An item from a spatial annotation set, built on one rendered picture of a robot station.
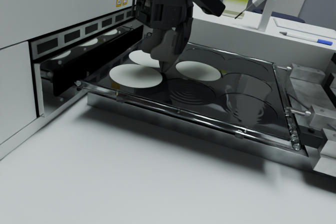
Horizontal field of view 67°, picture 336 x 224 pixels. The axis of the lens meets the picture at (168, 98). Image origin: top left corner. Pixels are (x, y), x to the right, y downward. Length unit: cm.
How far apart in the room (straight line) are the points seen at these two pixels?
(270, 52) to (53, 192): 62
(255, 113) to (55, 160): 33
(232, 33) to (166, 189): 50
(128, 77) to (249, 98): 23
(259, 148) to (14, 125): 39
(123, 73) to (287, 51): 46
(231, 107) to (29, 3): 34
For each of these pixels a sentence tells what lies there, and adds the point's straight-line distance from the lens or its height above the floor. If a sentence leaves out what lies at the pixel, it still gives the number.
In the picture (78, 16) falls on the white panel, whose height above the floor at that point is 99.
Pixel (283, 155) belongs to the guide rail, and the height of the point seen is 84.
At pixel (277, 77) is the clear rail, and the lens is 64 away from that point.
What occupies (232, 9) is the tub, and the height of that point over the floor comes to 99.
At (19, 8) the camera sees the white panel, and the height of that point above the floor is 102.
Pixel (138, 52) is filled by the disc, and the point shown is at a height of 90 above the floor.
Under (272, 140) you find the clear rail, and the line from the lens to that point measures 40.
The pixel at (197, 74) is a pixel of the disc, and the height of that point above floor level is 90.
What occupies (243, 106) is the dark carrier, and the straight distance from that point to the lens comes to 46.
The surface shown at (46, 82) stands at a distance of 43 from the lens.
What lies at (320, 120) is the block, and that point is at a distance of 53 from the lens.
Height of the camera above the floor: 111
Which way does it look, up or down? 29 degrees down
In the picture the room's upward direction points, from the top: 11 degrees clockwise
